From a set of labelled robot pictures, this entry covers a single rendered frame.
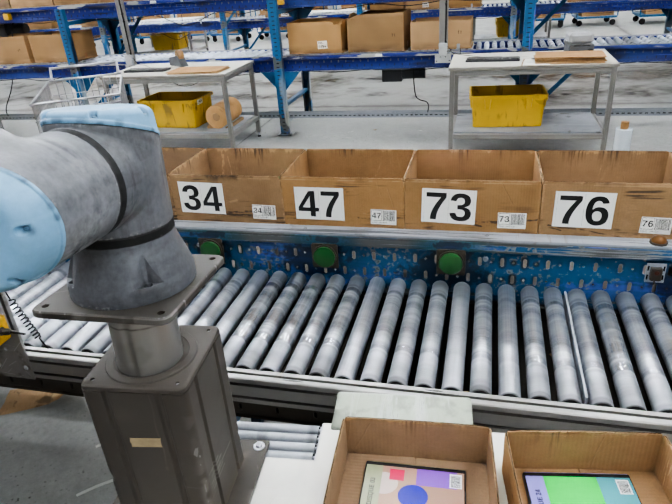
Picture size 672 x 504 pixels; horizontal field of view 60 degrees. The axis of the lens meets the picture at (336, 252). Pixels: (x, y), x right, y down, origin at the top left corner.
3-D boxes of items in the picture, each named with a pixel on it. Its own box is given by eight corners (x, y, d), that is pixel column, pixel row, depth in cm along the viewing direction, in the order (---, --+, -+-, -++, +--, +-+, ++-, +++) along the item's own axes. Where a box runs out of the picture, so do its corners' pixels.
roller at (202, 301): (142, 373, 154) (138, 357, 152) (222, 277, 199) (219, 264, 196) (159, 374, 153) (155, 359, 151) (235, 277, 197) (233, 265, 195)
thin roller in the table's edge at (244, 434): (190, 431, 126) (316, 439, 122) (193, 425, 128) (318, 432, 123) (191, 438, 127) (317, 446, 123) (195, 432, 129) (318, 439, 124)
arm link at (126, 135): (191, 206, 92) (173, 93, 85) (132, 248, 77) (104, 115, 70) (107, 203, 96) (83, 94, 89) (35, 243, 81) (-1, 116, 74)
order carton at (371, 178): (284, 226, 189) (278, 176, 181) (309, 193, 214) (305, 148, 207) (405, 230, 180) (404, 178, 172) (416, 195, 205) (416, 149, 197)
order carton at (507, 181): (404, 230, 180) (403, 178, 172) (415, 195, 205) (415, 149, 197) (537, 236, 170) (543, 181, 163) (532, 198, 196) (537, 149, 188)
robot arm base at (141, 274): (161, 313, 81) (148, 248, 77) (42, 306, 84) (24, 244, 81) (214, 257, 98) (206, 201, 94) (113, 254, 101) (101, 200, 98)
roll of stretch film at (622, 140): (604, 189, 425) (614, 122, 403) (609, 185, 433) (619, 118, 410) (620, 192, 419) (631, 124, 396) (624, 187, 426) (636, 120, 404)
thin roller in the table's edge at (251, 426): (194, 423, 128) (318, 430, 124) (197, 417, 130) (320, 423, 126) (196, 430, 129) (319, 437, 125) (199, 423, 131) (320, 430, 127)
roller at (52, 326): (19, 359, 163) (14, 344, 161) (121, 270, 208) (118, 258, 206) (34, 361, 162) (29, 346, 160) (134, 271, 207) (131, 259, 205)
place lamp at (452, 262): (438, 274, 175) (438, 254, 172) (438, 272, 176) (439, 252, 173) (462, 276, 173) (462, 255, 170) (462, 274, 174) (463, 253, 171)
